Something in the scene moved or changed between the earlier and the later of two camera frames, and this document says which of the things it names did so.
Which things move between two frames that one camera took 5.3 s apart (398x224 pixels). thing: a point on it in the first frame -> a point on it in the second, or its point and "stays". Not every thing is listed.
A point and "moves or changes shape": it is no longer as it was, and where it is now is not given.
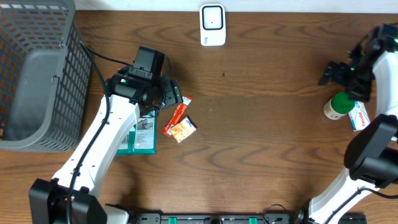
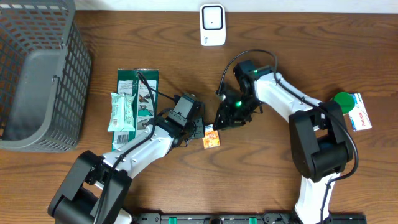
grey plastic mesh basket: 45,76 stays
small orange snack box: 183,129 moves or changes shape
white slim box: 359,116 stays
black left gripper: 175,90 -> 203,121
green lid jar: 339,106 stays
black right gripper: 361,93 -> 229,119
